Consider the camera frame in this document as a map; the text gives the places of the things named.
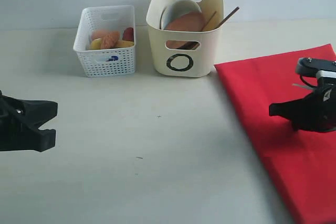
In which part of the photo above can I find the brown egg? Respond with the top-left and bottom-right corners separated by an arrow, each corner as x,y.
91,29 -> 110,40

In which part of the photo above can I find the round wooden plate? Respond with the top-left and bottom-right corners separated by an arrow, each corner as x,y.
164,12 -> 206,50

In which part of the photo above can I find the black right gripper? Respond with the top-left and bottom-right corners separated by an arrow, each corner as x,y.
268,84 -> 335,133

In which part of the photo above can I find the breaded fried chicken piece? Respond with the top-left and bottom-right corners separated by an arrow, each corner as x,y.
100,31 -> 120,49

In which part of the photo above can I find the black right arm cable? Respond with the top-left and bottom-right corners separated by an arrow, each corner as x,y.
299,74 -> 318,90

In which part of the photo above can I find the red sausage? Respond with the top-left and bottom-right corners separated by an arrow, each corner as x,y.
122,27 -> 134,41

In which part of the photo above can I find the yellow lemon with sticker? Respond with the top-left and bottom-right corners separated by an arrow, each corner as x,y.
90,38 -> 102,50

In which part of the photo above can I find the blue white milk carton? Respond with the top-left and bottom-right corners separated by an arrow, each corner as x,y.
97,55 -> 119,62

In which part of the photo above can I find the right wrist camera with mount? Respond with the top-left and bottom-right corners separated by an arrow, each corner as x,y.
295,57 -> 335,89

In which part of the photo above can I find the red scalloped tablecloth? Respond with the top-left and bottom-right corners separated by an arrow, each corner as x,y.
215,44 -> 335,223

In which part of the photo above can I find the cream plastic bin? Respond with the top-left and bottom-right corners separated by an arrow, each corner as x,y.
146,0 -> 224,78

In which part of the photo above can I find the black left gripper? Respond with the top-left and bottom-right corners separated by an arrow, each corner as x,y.
1,93 -> 58,152

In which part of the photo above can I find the yellow cheese wedge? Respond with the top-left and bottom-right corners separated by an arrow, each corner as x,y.
114,40 -> 134,48

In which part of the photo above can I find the white perforated plastic basket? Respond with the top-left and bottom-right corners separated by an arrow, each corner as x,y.
73,5 -> 136,77

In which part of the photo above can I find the pale green ceramic bowl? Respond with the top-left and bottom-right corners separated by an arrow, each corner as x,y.
160,0 -> 202,29

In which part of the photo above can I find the wooden chopstick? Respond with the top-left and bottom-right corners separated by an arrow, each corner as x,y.
193,6 -> 240,51
202,11 -> 217,32

